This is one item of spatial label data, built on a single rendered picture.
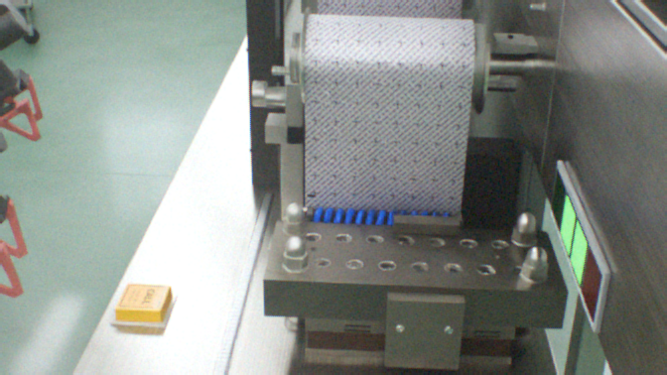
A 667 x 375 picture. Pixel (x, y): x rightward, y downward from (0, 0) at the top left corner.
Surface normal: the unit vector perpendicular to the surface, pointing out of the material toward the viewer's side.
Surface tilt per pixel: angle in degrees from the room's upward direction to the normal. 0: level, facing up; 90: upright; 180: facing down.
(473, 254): 0
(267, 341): 0
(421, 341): 90
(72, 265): 0
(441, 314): 90
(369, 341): 90
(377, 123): 90
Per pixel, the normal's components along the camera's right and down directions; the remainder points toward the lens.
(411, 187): -0.05, 0.45
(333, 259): 0.02, -0.89
